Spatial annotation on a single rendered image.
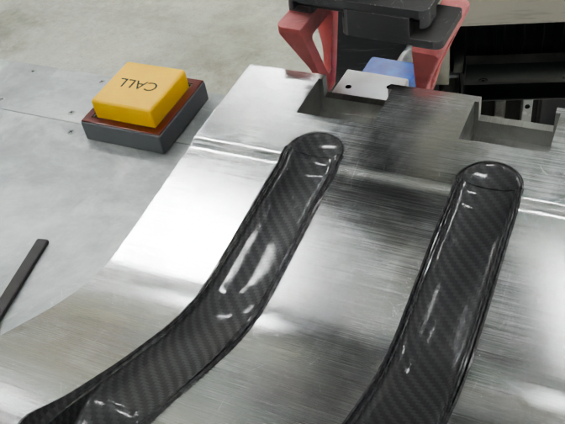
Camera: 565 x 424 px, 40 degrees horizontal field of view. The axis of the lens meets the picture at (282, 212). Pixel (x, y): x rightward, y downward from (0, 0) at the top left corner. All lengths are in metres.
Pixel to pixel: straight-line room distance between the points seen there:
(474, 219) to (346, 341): 0.11
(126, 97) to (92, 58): 1.76
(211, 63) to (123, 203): 1.65
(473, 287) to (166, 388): 0.17
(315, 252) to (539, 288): 0.12
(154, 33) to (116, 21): 0.17
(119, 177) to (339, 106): 0.20
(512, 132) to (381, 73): 0.15
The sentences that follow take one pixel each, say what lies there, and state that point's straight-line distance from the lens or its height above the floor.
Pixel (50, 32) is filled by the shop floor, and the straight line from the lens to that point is 2.63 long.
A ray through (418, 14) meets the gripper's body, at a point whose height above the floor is 0.93.
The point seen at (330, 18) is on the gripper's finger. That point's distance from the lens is 0.61.
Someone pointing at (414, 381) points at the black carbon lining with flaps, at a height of 0.88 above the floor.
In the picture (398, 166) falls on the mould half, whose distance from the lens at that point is 0.47.
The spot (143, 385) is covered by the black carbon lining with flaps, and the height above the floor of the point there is 0.91.
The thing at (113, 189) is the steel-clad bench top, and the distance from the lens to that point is 0.64.
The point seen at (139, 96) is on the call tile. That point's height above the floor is 0.84.
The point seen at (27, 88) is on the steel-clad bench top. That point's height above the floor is 0.80.
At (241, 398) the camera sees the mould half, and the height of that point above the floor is 0.91.
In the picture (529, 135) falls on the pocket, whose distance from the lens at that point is 0.53.
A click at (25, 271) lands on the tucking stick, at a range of 0.60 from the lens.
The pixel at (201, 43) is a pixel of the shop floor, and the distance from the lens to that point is 2.36.
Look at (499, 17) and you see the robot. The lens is 0.86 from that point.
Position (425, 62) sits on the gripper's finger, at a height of 0.90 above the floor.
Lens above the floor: 1.20
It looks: 44 degrees down
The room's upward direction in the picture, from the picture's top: 10 degrees counter-clockwise
